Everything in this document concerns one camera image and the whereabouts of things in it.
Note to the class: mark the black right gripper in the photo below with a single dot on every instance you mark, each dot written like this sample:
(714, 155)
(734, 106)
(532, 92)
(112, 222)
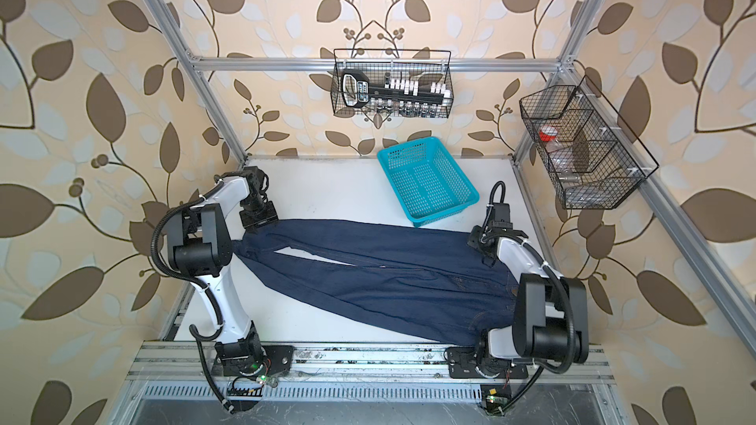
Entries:
(474, 235)

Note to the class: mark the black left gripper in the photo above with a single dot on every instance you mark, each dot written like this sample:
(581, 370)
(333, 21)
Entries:
(272, 216)

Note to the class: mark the dark blue denim trousers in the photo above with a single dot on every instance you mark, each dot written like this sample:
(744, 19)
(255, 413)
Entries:
(421, 282)

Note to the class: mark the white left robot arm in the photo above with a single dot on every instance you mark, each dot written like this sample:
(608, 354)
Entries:
(192, 242)

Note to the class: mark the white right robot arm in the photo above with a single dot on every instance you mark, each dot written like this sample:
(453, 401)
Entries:
(550, 323)

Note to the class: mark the teal plastic basket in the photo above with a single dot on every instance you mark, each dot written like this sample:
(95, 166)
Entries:
(427, 181)

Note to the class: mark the red capped bottle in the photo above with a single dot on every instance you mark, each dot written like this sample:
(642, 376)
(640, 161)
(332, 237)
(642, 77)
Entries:
(548, 135)

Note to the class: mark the black wire basket right wall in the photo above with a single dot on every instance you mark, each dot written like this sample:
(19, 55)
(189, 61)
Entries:
(602, 159)

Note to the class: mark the black wire basket wall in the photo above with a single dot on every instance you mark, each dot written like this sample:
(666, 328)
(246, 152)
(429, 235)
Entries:
(602, 159)
(411, 83)

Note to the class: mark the black wire basket back wall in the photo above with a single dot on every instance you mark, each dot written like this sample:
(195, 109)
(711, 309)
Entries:
(411, 83)

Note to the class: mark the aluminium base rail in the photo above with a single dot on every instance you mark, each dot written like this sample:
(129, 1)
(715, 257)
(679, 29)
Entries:
(317, 371)

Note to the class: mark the aluminium frame post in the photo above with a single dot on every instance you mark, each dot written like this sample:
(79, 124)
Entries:
(185, 58)

